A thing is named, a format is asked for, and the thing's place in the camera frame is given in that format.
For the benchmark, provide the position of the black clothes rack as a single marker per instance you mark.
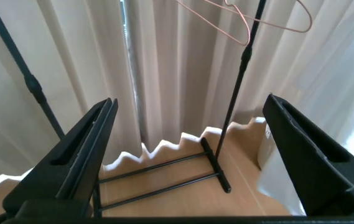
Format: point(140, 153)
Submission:
point(217, 168)

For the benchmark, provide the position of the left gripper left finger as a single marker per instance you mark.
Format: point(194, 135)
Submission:
point(58, 177)

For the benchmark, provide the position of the beige curtain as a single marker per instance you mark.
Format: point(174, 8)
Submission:
point(179, 77)

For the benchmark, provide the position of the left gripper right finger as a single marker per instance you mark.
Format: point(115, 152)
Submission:
point(319, 180)

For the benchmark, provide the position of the white garment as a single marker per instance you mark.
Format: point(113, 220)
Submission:
point(276, 189)

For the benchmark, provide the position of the pink clothes hanger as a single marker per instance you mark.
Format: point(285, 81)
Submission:
point(248, 39)
point(310, 25)

